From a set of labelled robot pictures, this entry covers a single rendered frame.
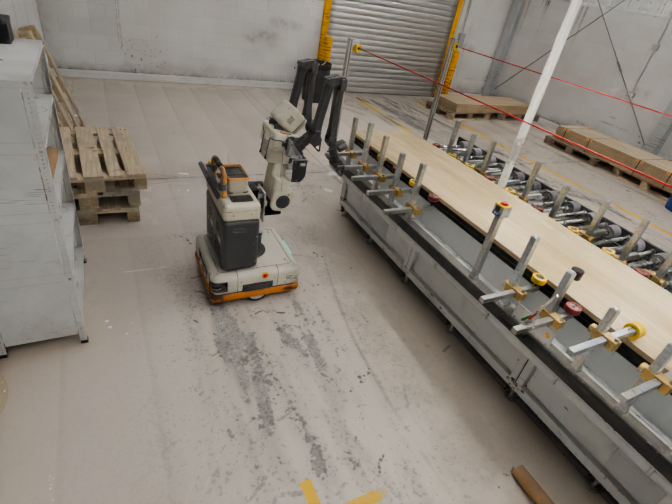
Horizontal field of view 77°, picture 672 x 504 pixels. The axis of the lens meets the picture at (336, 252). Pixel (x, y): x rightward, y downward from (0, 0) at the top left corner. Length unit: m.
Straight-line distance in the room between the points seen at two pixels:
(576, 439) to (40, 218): 3.11
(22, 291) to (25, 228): 0.40
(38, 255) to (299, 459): 1.73
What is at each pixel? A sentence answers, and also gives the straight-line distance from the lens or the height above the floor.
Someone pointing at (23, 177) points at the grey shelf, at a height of 1.12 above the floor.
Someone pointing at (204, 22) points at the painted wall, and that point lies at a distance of 8.84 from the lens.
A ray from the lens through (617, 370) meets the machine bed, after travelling 2.61.
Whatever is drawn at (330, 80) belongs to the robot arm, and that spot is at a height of 1.60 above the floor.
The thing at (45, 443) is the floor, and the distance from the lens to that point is 2.69.
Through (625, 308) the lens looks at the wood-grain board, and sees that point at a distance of 2.77.
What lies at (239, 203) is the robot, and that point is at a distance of 2.81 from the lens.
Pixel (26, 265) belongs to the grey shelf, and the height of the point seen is 0.62.
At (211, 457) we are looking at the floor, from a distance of 2.48.
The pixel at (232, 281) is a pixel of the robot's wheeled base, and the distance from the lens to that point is 3.07.
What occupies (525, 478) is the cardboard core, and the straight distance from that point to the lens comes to 2.75.
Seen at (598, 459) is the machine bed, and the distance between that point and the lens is 2.93.
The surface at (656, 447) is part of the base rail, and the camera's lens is 2.39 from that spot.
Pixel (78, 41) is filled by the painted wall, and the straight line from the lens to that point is 8.74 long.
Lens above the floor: 2.13
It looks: 33 degrees down
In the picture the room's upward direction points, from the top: 11 degrees clockwise
